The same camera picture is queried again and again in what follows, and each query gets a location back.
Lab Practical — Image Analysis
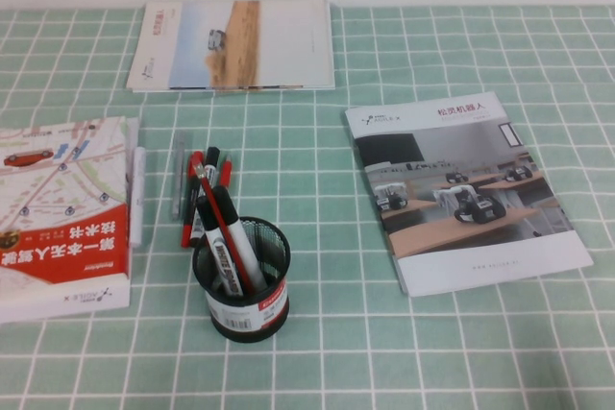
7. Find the dark red pencil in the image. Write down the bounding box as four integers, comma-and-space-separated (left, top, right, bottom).
195, 163, 258, 295

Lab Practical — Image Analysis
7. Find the short red pen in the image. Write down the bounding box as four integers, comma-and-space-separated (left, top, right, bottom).
218, 157, 234, 190

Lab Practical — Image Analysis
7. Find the black white marker pen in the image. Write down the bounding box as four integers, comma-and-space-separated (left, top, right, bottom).
189, 146, 222, 243

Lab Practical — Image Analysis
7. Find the red marker pen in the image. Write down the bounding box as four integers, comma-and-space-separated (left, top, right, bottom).
181, 150, 206, 249

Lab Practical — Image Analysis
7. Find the grey slim pen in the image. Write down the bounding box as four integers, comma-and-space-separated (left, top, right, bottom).
171, 130, 187, 220

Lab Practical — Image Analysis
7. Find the black mesh pen holder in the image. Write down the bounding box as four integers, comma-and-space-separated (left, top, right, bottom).
191, 215, 292, 344

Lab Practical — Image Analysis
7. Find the black capped whiteboard marker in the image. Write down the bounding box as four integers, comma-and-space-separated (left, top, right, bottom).
195, 196, 244, 296
210, 184, 269, 292

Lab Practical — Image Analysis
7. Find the classroom robots brochure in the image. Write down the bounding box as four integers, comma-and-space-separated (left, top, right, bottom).
344, 90, 595, 298

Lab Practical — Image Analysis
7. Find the desert vehicle brochure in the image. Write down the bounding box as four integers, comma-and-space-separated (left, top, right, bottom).
126, 0, 336, 93

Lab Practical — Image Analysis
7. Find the thin white booklet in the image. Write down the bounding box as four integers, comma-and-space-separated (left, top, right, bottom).
124, 115, 141, 190

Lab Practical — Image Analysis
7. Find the red white map book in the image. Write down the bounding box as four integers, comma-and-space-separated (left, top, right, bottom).
0, 115, 134, 324

